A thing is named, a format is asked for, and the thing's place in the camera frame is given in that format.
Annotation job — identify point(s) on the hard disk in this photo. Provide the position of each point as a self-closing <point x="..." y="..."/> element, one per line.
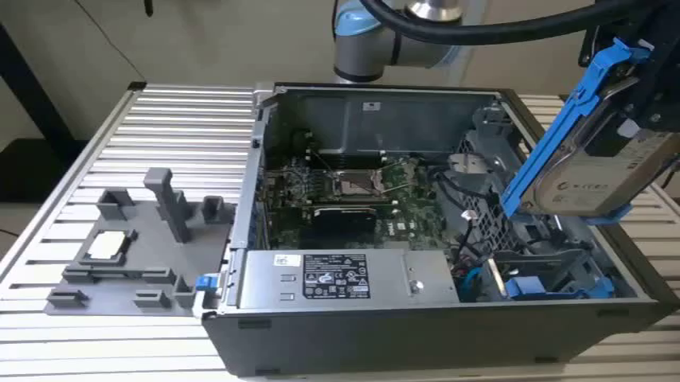
<point x="562" y="187"/>

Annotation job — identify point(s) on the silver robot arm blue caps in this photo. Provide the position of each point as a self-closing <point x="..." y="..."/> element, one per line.
<point x="361" y="51"/>

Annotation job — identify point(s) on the empty blue disk carrier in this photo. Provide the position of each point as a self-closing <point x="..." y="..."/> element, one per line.
<point x="525" y="287"/>

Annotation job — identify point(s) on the black RAM slot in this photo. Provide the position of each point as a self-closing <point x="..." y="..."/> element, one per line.
<point x="342" y="221"/>

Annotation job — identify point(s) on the grey metal drive cage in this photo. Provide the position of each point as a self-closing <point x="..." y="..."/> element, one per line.
<point x="486" y="223"/>

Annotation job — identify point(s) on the green motherboard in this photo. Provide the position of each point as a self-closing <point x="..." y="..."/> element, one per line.
<point x="414" y="207"/>

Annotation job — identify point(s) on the CPU socket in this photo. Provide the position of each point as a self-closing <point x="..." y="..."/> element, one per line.
<point x="358" y="184"/>

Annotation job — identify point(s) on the grey power supply unit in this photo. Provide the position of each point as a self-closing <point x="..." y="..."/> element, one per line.
<point x="345" y="278"/>

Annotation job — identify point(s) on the black open PC case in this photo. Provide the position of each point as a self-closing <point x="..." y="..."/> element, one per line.
<point x="425" y="342"/>

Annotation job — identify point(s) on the small blue case latch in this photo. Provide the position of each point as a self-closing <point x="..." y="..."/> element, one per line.
<point x="206" y="282"/>

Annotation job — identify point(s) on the grey parts rack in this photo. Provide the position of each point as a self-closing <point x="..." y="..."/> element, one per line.
<point x="148" y="246"/>

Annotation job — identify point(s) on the silver CPU plate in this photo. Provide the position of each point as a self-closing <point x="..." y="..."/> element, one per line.
<point x="108" y="244"/>

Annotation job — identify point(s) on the black stand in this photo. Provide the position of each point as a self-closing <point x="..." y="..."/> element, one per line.
<point x="32" y="167"/>

